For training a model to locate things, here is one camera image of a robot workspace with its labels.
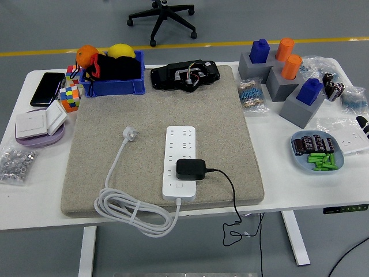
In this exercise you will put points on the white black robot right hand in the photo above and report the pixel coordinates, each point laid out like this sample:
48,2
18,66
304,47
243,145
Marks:
364,125

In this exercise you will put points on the black plug adapter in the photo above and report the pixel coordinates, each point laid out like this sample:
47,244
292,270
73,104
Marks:
190,169

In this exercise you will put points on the white power strip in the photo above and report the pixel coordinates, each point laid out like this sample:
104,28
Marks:
180,141

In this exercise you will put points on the bag of blue resistors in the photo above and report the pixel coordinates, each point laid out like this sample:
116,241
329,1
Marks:
354,101

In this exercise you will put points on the clear empty plastic bag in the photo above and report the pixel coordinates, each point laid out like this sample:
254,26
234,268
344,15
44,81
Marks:
331,125

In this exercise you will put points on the black capacitor with print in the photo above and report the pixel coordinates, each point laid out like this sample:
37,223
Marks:
318,142
297,146
307,144
328,145

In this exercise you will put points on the black loose capacitor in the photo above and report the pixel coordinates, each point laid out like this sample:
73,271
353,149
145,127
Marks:
328,78
330,90
339,91

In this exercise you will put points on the green small battery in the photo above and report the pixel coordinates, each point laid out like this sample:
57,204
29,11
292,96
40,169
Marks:
325,168
316,155
315,159
332,160
322,164
325,159

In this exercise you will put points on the blue square peg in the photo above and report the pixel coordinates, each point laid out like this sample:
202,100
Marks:
308,92
259,52

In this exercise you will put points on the light blue plate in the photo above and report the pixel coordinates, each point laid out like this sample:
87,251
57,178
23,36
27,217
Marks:
299,162

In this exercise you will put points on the clear bag of small parts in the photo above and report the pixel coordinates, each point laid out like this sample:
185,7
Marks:
317,66

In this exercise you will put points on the black table control panel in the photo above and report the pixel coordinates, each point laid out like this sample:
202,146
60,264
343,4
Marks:
346,209

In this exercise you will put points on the orange cylinder peg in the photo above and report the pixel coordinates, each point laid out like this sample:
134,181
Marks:
284,49
291,67

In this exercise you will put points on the bag of taped resistors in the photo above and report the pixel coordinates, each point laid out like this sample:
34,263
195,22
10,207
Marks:
252,95

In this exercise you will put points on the wide grey holder block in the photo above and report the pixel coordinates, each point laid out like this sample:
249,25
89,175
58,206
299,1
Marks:
248,72

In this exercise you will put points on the white table leg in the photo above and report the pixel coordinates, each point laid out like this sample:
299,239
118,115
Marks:
297,239
86,251

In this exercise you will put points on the black opened electronic device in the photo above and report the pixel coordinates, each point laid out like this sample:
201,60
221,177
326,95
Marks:
164,76

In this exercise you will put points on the black office chair base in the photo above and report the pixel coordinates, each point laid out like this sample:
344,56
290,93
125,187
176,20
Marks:
164,14

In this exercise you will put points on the grey-brown mat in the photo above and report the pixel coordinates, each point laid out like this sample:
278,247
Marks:
129,109

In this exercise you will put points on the blue plastic bin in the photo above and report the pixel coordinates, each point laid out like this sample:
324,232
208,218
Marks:
115,86

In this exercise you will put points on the yellow lemon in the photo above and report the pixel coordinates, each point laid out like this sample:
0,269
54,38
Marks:
121,50

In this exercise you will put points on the orange fruit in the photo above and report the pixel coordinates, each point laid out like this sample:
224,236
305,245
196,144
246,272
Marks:
85,54

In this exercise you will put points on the large colourful puzzle cube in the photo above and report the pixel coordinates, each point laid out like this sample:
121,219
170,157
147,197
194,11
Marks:
69,98

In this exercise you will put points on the small colourful puzzle cube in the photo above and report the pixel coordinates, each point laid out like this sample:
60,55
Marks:
69,70

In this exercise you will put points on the black smartphone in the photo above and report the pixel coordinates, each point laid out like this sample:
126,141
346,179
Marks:
47,88

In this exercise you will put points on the purple round plate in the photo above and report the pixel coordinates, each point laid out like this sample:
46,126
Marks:
40,141

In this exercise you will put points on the bag of metal nuts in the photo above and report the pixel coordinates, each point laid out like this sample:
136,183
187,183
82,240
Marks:
15,163

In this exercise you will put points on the white wall socket panel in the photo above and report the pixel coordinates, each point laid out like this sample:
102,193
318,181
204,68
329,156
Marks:
350,142

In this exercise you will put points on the white wall switch panel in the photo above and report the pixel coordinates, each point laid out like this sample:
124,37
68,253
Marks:
30,124
56,116

